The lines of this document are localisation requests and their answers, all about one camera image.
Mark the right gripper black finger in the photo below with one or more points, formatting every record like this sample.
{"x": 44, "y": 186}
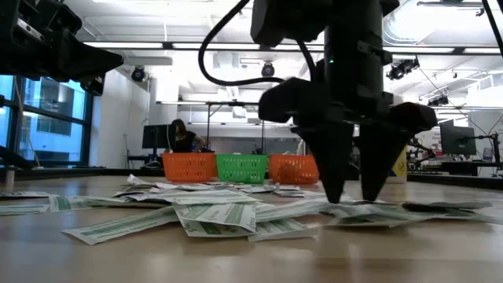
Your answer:
{"x": 332, "y": 157}
{"x": 379, "y": 157}

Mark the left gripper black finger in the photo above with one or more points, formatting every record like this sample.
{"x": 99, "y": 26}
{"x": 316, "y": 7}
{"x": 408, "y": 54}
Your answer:
{"x": 90, "y": 68}
{"x": 86, "y": 49}

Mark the black background robot arm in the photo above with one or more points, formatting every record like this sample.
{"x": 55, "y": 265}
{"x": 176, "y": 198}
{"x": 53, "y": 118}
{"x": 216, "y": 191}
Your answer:
{"x": 422, "y": 151}

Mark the white wipes canister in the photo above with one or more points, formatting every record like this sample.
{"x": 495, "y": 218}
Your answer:
{"x": 400, "y": 167}

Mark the orange plastic basket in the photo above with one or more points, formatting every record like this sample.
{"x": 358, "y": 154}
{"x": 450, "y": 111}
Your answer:
{"x": 292, "y": 169}
{"x": 188, "y": 167}

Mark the black ceiling spotlight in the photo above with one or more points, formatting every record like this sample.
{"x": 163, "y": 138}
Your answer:
{"x": 138, "y": 74}
{"x": 268, "y": 70}
{"x": 401, "y": 70}

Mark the large room window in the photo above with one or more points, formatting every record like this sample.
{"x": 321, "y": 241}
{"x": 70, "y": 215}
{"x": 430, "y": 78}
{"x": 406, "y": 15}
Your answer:
{"x": 51, "y": 118}

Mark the black computer monitor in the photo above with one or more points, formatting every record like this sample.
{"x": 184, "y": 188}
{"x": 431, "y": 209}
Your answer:
{"x": 157, "y": 136}
{"x": 457, "y": 137}

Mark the green plastic basket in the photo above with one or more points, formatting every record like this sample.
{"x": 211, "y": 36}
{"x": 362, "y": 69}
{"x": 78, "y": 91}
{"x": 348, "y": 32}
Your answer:
{"x": 241, "y": 169}

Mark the person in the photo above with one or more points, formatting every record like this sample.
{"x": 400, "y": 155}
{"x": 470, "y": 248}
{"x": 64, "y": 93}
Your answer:
{"x": 184, "y": 137}

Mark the white square pad packet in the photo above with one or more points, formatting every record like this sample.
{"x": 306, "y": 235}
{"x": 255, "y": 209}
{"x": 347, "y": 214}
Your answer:
{"x": 135, "y": 180}
{"x": 21, "y": 194}

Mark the black aluminium rig frame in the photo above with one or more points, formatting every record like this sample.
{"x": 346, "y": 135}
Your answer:
{"x": 78, "y": 173}

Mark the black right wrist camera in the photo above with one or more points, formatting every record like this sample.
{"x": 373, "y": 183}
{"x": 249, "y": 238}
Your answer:
{"x": 287, "y": 19}

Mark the black background rig frame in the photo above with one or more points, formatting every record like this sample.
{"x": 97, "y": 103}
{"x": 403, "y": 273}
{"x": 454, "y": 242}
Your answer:
{"x": 208, "y": 126}

